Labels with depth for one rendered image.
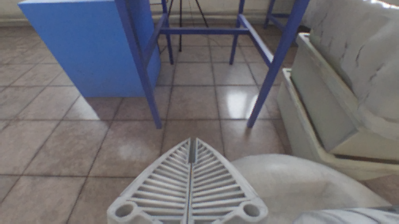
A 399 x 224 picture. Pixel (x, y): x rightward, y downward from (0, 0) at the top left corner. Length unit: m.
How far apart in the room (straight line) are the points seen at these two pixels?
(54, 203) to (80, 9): 0.86
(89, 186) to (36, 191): 0.24
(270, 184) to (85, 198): 0.75
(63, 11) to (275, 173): 1.06
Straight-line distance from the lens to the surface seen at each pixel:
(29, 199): 1.06
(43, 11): 1.07
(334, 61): 0.78
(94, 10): 0.92
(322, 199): 0.57
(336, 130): 0.71
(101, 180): 0.90
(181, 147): 0.16
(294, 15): 0.61
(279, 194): 0.50
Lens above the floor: 0.76
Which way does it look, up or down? 45 degrees down
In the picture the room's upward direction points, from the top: 1 degrees clockwise
